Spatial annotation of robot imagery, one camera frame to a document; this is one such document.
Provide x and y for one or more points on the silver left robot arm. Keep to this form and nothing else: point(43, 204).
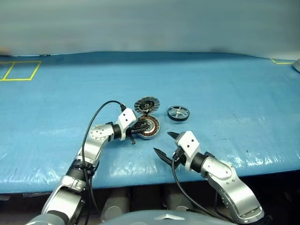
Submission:
point(93, 145)

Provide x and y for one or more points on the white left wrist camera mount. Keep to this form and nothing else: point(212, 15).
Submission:
point(125, 117)

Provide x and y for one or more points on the grey robot torso with emblem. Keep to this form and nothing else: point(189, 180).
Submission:
point(145, 218)

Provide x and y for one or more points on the round motor housing copper windings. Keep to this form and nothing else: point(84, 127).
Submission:
point(154, 131)

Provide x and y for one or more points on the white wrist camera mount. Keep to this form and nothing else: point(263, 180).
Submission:
point(125, 117)
point(189, 145)

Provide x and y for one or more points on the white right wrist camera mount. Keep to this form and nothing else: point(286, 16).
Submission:
point(189, 145)

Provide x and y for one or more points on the spoked silver rotor black rim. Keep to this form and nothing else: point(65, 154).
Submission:
point(178, 113)

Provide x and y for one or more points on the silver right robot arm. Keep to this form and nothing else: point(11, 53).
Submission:
point(225, 173)

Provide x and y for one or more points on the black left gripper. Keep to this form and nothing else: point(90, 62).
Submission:
point(134, 130)

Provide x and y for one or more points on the grey rounded cylinder under table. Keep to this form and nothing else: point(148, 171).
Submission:
point(179, 199)
point(114, 204)

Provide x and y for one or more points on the grey object at table edge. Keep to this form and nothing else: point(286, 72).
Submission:
point(297, 66)

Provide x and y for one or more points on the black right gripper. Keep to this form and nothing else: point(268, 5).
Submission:
point(180, 157)

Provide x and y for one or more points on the blue plastic table cover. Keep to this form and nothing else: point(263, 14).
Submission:
point(211, 93)

